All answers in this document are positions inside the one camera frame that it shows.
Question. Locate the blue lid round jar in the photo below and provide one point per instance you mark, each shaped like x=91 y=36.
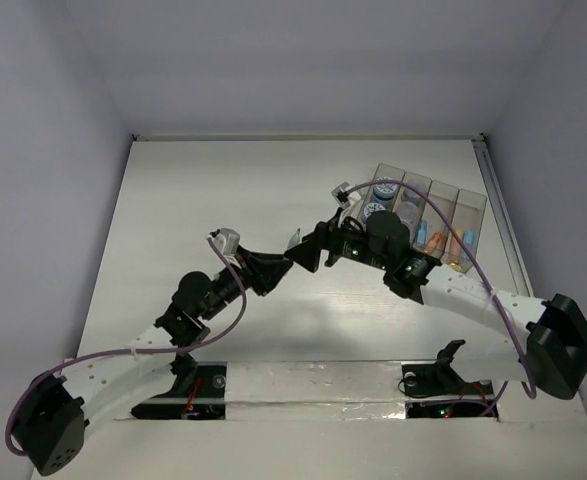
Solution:
x=370 y=208
x=384 y=190

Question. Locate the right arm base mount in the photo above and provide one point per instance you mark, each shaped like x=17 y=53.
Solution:
x=433 y=390

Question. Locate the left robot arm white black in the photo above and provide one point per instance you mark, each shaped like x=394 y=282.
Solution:
x=65 y=404

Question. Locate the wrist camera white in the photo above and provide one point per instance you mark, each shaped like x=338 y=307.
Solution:
x=225 y=241
x=345 y=196

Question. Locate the green marker pen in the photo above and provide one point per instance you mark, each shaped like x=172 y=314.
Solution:
x=295 y=239

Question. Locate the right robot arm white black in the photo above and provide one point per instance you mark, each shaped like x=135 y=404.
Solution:
x=551 y=335

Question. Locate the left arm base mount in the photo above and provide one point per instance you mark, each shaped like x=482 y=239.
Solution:
x=197 y=393

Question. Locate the clear jar of clips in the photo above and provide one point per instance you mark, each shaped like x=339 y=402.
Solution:
x=416 y=190
x=408 y=212

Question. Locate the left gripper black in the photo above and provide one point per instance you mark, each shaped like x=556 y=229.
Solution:
x=253 y=273

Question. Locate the clear four-compartment organizer tray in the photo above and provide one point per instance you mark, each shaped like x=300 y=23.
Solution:
x=446 y=208

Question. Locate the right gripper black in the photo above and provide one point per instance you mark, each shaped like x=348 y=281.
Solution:
x=328 y=235

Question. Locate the orange marker pen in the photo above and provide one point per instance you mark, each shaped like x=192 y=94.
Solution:
x=455 y=250

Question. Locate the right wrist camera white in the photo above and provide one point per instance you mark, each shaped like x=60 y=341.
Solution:
x=345 y=196

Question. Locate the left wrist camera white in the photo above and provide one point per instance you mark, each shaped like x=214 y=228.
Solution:
x=225 y=241

